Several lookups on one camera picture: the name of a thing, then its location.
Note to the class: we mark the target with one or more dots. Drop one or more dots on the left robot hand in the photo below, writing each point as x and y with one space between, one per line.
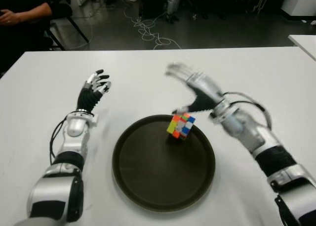
87 98

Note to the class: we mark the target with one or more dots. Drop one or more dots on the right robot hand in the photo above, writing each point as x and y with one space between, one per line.
202 92

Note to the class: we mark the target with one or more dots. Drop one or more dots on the bystander bare forearm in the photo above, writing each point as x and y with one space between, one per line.
34 13

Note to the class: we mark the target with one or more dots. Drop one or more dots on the multicoloured Rubik's cube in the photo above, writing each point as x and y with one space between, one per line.
180 125

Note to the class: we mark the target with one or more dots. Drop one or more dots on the black office chair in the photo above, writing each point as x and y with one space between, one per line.
79 29

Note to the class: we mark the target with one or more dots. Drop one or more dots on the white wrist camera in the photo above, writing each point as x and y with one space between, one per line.
214 118
94 119

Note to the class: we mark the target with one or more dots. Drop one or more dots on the brown round plate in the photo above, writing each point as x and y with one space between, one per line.
163 166

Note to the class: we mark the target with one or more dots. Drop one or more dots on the bystander bare hand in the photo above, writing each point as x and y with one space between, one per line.
10 17

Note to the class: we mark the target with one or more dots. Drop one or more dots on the white side table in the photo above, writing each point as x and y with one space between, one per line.
304 41

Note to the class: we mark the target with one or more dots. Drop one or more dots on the black cabinet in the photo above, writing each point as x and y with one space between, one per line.
153 3

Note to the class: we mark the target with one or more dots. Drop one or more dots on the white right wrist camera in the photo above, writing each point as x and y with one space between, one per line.
214 118

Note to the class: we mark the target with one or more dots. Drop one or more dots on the bystander black clothed body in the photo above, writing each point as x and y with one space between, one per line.
60 11

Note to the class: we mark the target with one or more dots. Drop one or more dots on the small white floor scrap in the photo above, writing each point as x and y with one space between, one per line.
304 21

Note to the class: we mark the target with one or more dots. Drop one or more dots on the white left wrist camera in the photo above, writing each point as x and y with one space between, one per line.
94 119

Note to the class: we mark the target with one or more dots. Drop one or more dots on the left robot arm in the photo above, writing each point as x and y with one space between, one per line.
72 128

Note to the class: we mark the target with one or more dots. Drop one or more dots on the chrome frame stool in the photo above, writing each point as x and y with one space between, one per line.
260 3

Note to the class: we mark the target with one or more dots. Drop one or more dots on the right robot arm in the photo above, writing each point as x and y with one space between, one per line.
266 147

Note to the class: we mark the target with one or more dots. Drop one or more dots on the white slanted cabinet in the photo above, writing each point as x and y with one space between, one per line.
301 1

